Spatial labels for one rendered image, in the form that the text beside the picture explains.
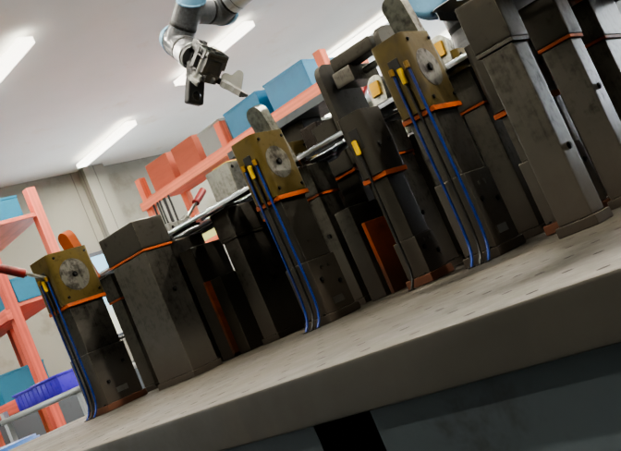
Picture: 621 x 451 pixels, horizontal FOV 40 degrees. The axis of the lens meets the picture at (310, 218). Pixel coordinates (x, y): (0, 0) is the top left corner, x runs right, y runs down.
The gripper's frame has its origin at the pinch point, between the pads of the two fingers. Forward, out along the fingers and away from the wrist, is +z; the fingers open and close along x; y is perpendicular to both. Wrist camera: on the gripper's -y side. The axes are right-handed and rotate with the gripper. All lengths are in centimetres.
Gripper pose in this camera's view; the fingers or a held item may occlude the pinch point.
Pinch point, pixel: (222, 92)
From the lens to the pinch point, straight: 214.9
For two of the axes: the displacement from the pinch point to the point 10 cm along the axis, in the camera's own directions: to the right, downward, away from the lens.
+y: 3.9, -8.6, -3.1
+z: 5.1, 4.9, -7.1
